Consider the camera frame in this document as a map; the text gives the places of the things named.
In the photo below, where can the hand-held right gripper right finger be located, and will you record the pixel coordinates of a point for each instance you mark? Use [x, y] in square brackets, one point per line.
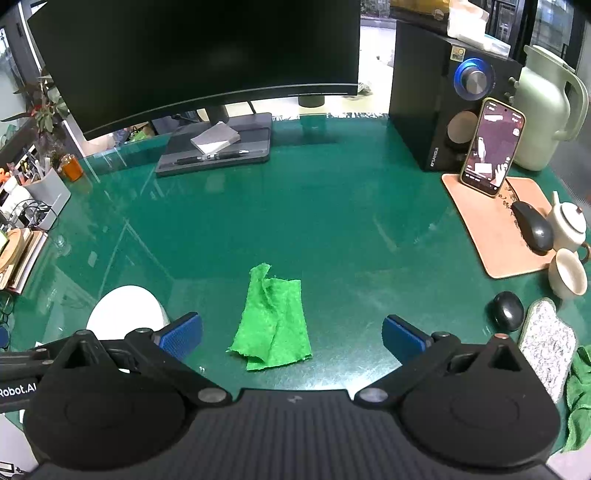
[401, 339]

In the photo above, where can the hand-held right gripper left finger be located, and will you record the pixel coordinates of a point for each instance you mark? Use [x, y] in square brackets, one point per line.
[182, 334]

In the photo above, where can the white bowl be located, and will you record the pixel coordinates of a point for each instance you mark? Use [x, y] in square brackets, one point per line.
[124, 309]

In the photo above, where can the bright green cleaning cloth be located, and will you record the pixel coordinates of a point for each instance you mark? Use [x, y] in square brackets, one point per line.
[272, 323]

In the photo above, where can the black oval object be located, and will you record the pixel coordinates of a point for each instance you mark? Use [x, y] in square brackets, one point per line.
[505, 311]

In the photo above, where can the stack of books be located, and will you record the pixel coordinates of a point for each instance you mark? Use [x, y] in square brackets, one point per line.
[32, 258]

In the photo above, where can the tan leather mouse pad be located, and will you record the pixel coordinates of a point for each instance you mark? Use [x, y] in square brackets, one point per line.
[485, 221]

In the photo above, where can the grey speckled scouring pad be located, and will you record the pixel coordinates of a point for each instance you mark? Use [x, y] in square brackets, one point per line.
[547, 346]

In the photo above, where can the black computer mouse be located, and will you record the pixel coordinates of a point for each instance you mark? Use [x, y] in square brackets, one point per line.
[533, 226]

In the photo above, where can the white tea cup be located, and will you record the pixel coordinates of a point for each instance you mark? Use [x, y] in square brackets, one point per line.
[568, 274]

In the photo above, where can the black pen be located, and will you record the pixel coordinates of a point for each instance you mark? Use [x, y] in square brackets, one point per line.
[212, 157]

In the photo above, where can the dark green towel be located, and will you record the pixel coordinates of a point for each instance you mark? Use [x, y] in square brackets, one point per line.
[579, 397]

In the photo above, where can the grey desk organizer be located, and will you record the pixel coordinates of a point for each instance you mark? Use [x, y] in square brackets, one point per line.
[46, 198]

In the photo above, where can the orange jar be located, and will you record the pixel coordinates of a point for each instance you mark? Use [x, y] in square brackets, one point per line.
[71, 168]

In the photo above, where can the grey notepad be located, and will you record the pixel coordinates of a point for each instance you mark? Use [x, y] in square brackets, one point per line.
[214, 137]

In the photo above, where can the white teapot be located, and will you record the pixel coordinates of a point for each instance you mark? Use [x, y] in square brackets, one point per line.
[568, 221]

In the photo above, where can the dark grey monitor stand base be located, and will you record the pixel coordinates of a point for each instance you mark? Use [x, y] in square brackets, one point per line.
[258, 134]

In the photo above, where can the smartphone with lit screen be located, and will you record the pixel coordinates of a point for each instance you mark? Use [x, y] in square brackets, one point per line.
[491, 143]

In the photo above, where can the black speaker with blue knob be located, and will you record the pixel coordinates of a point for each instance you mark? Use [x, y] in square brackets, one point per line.
[415, 92]

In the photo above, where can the potted plant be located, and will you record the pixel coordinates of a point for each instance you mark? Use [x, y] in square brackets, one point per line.
[44, 110]

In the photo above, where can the pale green thermos jug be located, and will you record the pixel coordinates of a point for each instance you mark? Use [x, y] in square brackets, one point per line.
[540, 101]

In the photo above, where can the black curved monitor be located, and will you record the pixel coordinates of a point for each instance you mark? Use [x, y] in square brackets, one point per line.
[184, 55]

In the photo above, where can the white tissue pack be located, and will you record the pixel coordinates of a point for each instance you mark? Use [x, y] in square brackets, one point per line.
[471, 23]

